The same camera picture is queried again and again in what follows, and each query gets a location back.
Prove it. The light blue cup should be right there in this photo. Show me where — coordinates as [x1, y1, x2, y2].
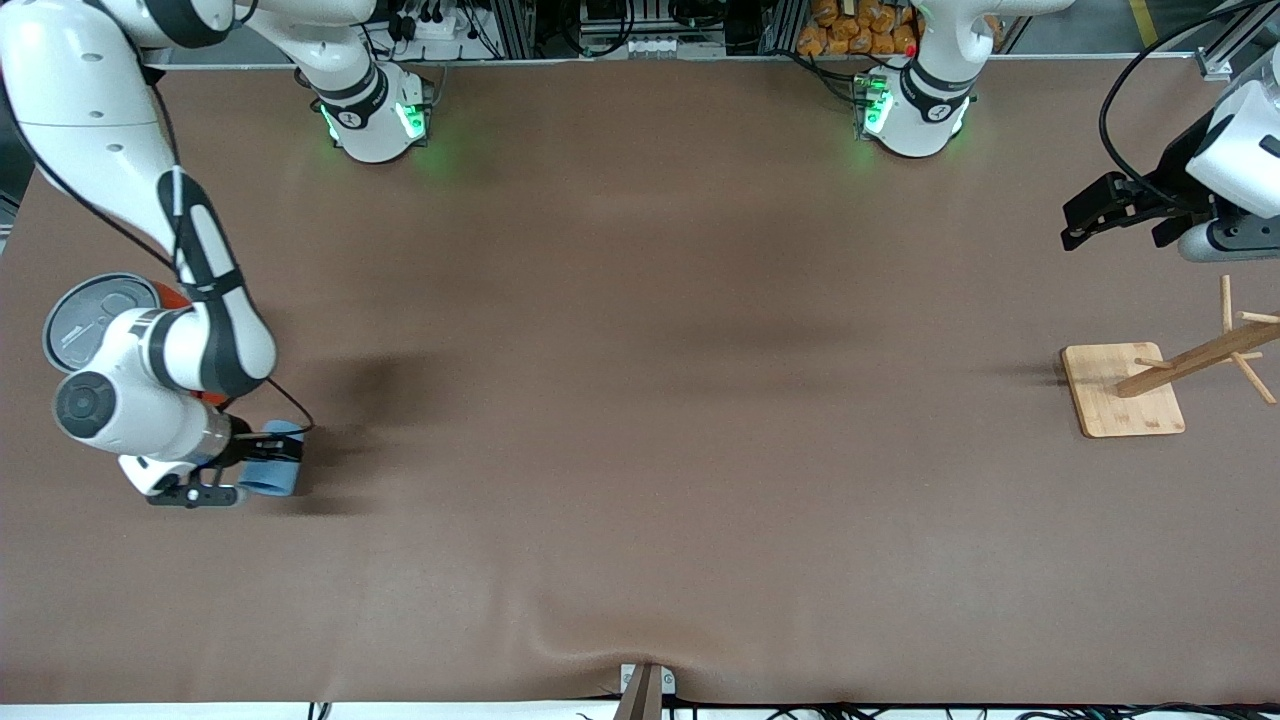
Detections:
[238, 419, 305, 499]

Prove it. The wooden mug tree stand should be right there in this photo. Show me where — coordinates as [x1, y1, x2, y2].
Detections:
[1060, 275, 1280, 439]

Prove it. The orange can with silver lid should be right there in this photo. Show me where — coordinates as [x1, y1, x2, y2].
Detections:
[42, 272, 233, 407]

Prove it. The orange packets pile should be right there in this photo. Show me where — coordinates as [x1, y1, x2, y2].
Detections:
[797, 0, 921, 58]

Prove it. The brown table cover mat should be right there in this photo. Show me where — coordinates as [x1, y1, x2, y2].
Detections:
[0, 55, 1280, 706]

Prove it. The metal table clamp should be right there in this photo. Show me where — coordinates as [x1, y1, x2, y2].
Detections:
[618, 662, 677, 720]

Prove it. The white power strip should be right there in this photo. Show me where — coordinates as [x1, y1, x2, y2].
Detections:
[398, 8, 483, 41]

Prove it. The white terminal block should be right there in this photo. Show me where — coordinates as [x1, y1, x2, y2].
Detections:
[622, 36, 728, 57]

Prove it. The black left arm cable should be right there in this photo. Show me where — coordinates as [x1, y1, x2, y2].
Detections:
[1098, 0, 1280, 213]

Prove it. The aluminium frame profile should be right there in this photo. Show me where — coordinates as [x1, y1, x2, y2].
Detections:
[1195, 0, 1280, 81]
[490, 0, 541, 61]
[760, 0, 806, 56]

